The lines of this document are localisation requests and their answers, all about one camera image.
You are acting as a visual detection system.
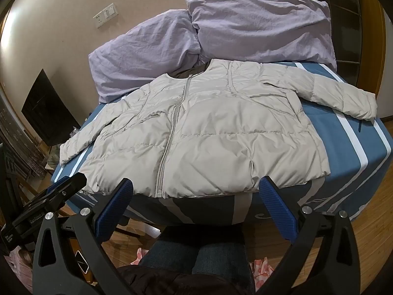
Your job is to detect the white wall switch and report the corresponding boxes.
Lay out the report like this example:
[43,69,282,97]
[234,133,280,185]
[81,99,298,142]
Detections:
[104,2,119,19]

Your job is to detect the pink patterned cloth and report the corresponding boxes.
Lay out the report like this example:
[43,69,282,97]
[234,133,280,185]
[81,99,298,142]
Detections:
[130,247,151,266]
[250,258,275,286]

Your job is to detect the lavender pillow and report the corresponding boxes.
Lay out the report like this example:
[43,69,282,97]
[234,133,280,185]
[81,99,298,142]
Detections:
[88,9,201,103]
[183,0,337,70]

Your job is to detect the cluttered wooden shelf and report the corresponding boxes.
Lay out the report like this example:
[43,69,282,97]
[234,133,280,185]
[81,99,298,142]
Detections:
[0,92,53,185]

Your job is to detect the person's dark top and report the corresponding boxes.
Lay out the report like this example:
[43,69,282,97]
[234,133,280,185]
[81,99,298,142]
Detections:
[117,266,255,295]

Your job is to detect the beige puffer jacket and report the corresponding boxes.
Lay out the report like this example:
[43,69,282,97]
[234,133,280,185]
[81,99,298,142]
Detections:
[59,59,378,199]

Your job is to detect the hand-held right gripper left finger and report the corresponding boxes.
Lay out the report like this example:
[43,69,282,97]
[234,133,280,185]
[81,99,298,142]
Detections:
[32,177,136,295]

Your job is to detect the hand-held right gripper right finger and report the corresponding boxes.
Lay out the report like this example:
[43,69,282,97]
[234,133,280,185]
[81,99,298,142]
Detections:
[259,176,366,295]

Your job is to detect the dark phone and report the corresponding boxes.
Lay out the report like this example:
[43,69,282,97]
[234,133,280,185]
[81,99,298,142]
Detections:
[74,250,91,274]

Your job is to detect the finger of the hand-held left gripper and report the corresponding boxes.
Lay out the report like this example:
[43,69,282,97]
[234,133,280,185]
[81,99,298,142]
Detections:
[12,173,88,232]

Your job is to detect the dark shelving cabinet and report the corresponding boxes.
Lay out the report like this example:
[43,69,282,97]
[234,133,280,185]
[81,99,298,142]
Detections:
[296,0,384,87]

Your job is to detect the person's legs in jeans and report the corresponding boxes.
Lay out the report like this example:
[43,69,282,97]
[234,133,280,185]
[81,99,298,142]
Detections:
[140,226,255,295]

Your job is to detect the blue white striped bed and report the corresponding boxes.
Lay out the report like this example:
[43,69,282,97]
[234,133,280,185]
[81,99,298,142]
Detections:
[51,61,393,226]

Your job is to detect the black flat screen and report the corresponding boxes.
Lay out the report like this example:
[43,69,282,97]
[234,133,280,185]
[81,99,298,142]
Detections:
[21,69,82,146]

